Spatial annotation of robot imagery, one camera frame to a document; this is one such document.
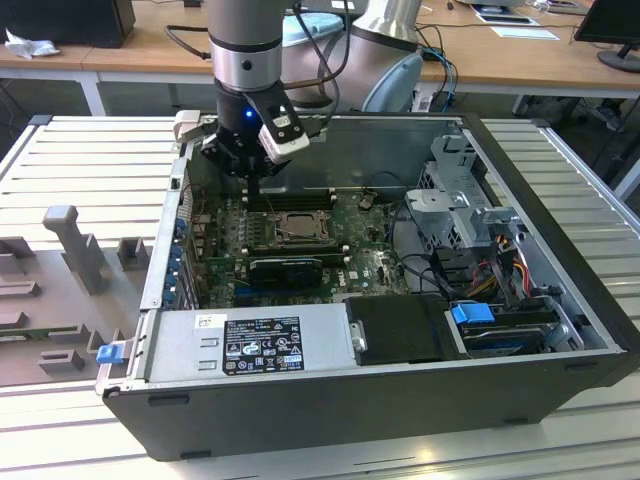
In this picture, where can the silver topped CPU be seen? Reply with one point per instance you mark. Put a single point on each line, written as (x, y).
(306, 225)

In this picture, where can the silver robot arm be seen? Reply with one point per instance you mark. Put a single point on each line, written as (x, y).
(245, 30)

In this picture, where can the black RAM slot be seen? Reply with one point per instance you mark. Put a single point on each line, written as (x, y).
(320, 251)
(300, 201)
(320, 243)
(327, 255)
(300, 195)
(300, 207)
(300, 190)
(320, 247)

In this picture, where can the CPU socket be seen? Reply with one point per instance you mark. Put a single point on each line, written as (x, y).
(280, 239)

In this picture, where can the blue card retention clip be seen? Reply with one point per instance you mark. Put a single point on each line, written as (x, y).
(180, 224)
(174, 261)
(170, 285)

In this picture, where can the wooden office desk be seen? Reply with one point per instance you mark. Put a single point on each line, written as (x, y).
(150, 55)

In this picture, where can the graphics card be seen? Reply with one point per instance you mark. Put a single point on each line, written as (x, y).
(285, 274)

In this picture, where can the silver coin battery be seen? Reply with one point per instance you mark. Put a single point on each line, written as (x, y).
(364, 202)

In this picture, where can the green motherboard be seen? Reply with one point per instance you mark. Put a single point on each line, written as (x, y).
(360, 250)

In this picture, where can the white power adapter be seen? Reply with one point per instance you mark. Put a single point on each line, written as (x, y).
(422, 102)

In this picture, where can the black computer tower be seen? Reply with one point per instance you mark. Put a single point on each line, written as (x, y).
(65, 20)

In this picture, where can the silver power supply unit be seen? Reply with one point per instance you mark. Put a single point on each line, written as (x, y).
(175, 350)

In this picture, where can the silver metal drive cage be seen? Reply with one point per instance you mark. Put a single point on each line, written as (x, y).
(450, 200)

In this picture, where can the crumpled white paper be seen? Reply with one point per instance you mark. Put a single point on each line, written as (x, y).
(30, 47)

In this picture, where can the black plastic shroud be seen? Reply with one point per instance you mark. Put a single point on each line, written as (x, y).
(395, 325)

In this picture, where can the grey parts rack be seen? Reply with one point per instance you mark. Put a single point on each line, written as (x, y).
(50, 300)

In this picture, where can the blue plastic latch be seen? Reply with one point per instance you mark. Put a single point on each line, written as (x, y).
(107, 354)

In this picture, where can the green RAM stick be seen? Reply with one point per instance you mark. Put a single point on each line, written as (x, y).
(20, 336)

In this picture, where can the black and silver PC case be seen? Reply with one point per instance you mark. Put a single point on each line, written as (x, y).
(350, 415)

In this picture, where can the blue disk carrier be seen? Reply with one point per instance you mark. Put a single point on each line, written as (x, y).
(472, 320)

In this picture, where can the dark framed tablet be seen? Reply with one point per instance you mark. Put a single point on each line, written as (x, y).
(505, 19)

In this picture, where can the black hard disk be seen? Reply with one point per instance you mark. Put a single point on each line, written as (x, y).
(505, 342)

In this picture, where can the black monitor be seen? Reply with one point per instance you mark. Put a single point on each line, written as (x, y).
(612, 20)

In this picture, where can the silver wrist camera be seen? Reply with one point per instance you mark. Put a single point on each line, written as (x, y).
(287, 145)

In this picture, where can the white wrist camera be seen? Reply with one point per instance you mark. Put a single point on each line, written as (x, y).
(186, 122)

